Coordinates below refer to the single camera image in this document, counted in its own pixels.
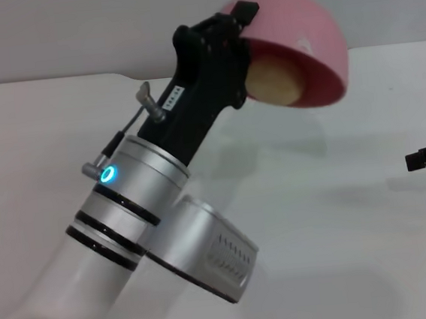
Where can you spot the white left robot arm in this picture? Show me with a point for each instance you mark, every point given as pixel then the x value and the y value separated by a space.
pixel 107 275

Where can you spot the round egg yolk pastry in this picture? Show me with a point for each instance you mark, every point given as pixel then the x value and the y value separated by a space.
pixel 273 82

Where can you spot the pink bowl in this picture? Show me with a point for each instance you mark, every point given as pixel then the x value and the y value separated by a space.
pixel 297 19

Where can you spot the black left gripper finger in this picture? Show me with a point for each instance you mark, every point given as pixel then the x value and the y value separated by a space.
pixel 246 11

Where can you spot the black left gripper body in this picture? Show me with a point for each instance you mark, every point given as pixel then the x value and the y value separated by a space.
pixel 208 73

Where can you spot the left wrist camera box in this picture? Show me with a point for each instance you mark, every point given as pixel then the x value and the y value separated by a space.
pixel 206 243

